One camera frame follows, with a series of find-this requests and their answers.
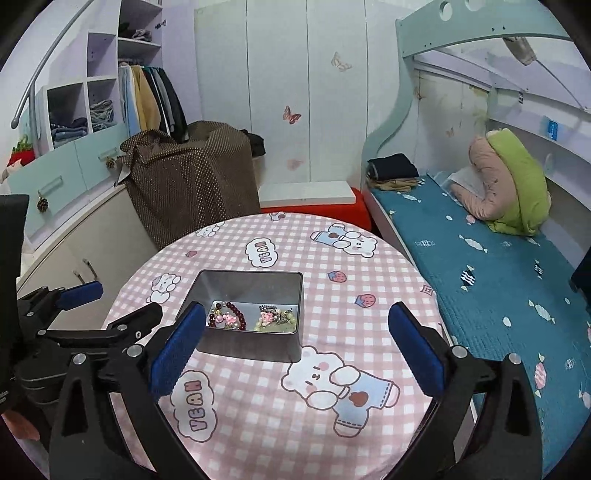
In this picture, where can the red stool with white board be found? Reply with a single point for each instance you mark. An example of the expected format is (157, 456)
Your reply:
(333, 199)

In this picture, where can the grey metal tin box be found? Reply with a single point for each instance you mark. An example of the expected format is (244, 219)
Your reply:
(231, 301)

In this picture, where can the mint drawer cabinet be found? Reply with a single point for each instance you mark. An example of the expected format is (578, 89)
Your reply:
(78, 107)

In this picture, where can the hanging clothes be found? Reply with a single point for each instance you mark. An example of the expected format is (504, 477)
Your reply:
(149, 102)

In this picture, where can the person's hand on handle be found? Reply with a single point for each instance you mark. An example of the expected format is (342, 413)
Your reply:
(20, 427)

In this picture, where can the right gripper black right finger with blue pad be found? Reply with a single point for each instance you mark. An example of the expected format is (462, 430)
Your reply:
(482, 422)

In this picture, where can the pink bow hair clip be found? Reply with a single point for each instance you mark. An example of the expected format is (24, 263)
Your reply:
(267, 315)

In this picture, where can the teal patterned bed sheet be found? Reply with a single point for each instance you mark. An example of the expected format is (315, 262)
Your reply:
(500, 294)

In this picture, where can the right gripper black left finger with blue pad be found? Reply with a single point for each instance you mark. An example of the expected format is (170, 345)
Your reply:
(141, 373)

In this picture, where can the cream cupboard with handles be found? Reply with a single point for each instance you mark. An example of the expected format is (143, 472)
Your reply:
(106, 242)

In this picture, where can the folded dark clothes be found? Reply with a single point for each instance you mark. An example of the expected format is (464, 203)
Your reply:
(392, 173)

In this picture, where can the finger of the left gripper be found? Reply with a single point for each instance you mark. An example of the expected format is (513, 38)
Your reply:
(74, 297)
(135, 325)

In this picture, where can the brown dotted fabric bag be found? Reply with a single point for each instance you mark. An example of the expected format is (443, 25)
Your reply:
(177, 188)

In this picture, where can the pink checkered tablecloth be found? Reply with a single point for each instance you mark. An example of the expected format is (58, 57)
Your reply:
(298, 376)

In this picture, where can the pink and green pillow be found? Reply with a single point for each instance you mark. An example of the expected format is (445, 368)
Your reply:
(512, 197)

